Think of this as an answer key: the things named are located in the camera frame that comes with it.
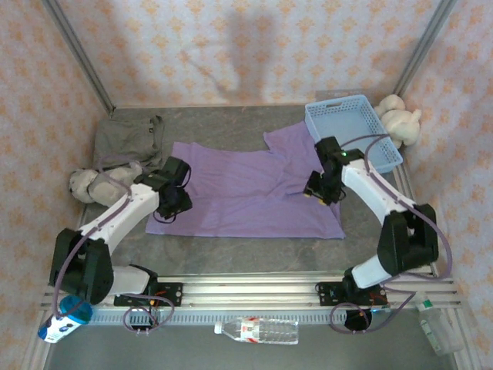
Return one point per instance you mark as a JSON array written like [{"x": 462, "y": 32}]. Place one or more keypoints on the grey plush toy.
[{"x": 82, "y": 185}]

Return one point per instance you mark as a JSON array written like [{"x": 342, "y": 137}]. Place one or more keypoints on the white canister with blue lid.
[{"x": 61, "y": 323}]

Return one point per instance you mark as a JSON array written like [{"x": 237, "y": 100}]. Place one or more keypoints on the light blue perforated plastic basket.
[{"x": 346, "y": 115}]

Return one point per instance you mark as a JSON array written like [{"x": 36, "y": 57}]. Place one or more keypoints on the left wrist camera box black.
[{"x": 176, "y": 169}]

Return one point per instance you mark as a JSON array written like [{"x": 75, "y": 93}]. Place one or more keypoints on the grey t-shirt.
[{"x": 123, "y": 138}]

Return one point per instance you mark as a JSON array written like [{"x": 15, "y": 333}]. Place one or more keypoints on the purple t-shirt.
[{"x": 239, "y": 192}]

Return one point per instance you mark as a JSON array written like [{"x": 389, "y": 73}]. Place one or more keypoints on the aluminium frame post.
[
  {"x": 423, "y": 42},
  {"x": 77, "y": 54}
]

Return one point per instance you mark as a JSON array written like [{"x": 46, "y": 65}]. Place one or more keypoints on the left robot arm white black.
[{"x": 131, "y": 208}]

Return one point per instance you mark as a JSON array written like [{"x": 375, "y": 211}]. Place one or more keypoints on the clear bottle with green label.
[{"x": 439, "y": 331}]

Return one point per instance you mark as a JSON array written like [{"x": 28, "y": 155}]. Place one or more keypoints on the white plush toy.
[{"x": 400, "y": 123}]

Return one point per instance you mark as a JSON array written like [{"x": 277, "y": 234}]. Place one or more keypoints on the clear plastic water bottle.
[{"x": 262, "y": 331}]

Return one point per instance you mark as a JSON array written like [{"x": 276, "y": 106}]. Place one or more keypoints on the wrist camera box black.
[
  {"x": 328, "y": 148},
  {"x": 176, "y": 169}
]

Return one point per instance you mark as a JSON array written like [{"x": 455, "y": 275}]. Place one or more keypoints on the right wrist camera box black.
[{"x": 328, "y": 148}]

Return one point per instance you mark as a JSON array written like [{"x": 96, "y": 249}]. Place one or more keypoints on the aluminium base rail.
[{"x": 246, "y": 291}]

